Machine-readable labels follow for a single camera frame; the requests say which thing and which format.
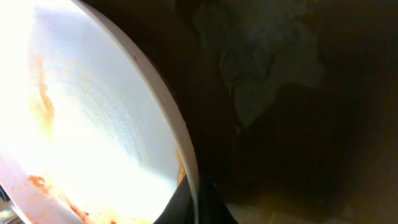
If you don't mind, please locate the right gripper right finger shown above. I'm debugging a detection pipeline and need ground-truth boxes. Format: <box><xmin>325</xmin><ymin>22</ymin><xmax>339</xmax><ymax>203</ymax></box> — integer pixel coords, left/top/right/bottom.
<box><xmin>198</xmin><ymin>175</ymin><xmax>238</xmax><ymax>224</ymax></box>

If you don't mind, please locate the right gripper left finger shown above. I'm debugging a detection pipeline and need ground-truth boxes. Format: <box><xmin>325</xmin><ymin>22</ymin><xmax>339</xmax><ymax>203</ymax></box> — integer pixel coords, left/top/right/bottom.
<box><xmin>154</xmin><ymin>176</ymin><xmax>195</xmax><ymax>224</ymax></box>

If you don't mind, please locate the white plate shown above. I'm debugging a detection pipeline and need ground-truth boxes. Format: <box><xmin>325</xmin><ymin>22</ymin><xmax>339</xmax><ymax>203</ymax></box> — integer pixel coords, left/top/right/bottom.
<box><xmin>1</xmin><ymin>1</ymin><xmax>199</xmax><ymax>223</ymax></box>

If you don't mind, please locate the brown plastic serving tray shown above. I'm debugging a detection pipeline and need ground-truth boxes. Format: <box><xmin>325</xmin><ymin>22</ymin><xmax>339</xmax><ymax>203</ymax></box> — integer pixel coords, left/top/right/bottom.
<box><xmin>90</xmin><ymin>0</ymin><xmax>397</xmax><ymax>223</ymax></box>

